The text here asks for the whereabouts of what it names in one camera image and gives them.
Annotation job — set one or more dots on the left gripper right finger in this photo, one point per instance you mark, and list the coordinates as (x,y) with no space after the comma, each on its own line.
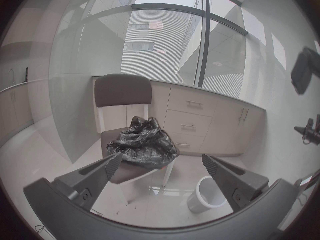
(235,184)

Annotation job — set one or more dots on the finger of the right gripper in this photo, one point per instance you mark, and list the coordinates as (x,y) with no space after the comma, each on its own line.
(310,131)

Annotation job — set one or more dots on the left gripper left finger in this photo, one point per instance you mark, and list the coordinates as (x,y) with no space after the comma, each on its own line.
(95,179)

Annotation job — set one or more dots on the black plastic bag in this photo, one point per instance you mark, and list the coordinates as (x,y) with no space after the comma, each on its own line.
(145,144)

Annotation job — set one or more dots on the white trash bin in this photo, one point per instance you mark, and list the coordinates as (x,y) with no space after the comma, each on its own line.
(205,191)

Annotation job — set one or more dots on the beige drawer cabinet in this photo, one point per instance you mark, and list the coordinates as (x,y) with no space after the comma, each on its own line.
(195,116)

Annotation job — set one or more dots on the grey and white chair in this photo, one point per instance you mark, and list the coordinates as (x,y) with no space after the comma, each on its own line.
(122,91)

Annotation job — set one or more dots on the beige sink cabinet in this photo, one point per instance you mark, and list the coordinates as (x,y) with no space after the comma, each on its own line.
(12,104)

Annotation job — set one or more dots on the window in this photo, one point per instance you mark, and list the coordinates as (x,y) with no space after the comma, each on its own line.
(207,46)

